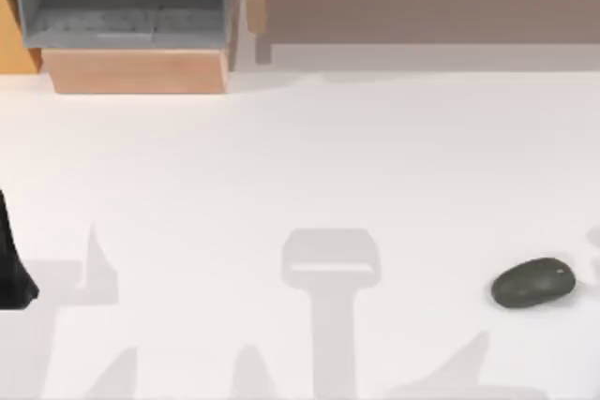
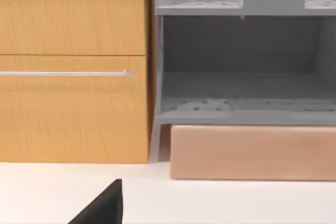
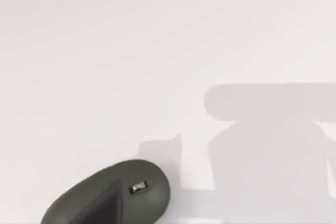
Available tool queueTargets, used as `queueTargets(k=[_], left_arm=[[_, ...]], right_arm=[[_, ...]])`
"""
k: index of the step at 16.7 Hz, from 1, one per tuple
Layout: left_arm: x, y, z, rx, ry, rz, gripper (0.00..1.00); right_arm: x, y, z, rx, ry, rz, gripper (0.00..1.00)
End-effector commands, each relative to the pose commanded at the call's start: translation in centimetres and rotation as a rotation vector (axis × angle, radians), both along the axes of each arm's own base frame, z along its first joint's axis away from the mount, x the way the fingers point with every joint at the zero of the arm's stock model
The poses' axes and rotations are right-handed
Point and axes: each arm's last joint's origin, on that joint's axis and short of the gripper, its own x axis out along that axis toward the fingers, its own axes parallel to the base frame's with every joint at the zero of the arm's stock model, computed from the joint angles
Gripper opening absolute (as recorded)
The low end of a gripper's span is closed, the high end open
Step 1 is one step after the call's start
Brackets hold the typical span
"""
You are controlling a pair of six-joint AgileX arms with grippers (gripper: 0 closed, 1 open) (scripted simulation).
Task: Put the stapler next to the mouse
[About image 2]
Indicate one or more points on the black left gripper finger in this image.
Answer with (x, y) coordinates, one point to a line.
(110, 205)

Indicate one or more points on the wooden cupboard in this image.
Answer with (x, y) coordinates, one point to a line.
(151, 64)

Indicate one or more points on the pale wooden drawer front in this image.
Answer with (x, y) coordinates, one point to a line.
(252, 153)

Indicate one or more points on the plain wooden drawer front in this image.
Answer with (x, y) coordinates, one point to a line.
(71, 11)

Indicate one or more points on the grey pierced drawer inside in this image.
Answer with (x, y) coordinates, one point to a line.
(236, 51)

